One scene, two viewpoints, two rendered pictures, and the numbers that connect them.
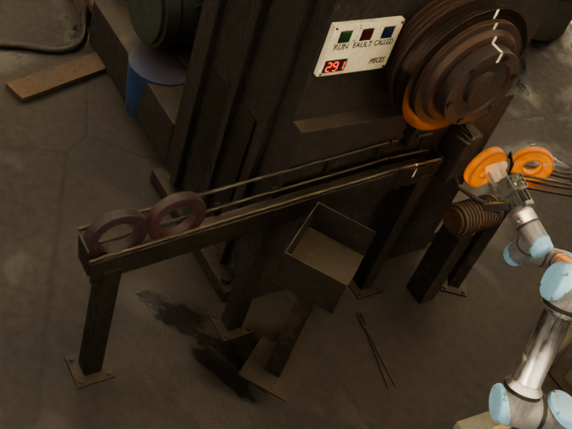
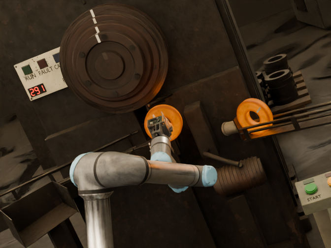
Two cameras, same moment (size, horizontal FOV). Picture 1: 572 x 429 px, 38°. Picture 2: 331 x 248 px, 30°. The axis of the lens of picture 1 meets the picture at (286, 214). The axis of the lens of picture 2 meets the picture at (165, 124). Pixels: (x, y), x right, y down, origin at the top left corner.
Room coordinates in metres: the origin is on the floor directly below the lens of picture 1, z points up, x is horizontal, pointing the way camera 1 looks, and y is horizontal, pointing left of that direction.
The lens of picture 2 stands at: (0.96, -2.62, 1.50)
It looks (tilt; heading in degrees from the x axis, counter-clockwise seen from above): 16 degrees down; 57
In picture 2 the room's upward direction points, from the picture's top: 23 degrees counter-clockwise
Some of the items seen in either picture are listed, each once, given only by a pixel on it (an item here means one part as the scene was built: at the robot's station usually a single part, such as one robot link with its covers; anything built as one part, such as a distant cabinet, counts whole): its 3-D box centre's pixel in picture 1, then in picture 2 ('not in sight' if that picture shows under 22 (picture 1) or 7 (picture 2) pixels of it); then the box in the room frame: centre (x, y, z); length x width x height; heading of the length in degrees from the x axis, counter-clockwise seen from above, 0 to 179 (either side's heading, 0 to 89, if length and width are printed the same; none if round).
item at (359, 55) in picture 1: (359, 46); (47, 73); (2.16, -0.02, 1.15); 0.26 x 0.02 x 0.18; 136
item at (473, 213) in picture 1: (452, 249); (254, 216); (2.47, -0.66, 0.27); 0.22 x 0.13 x 0.53; 136
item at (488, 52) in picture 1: (477, 86); (110, 64); (2.26, -0.41, 1.11); 0.28 x 0.06 x 0.28; 136
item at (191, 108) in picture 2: (454, 152); (201, 129); (2.51, -0.49, 0.68); 0.11 x 0.08 x 0.24; 46
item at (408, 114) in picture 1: (459, 66); (114, 59); (2.33, -0.34, 1.11); 0.47 x 0.06 x 0.47; 136
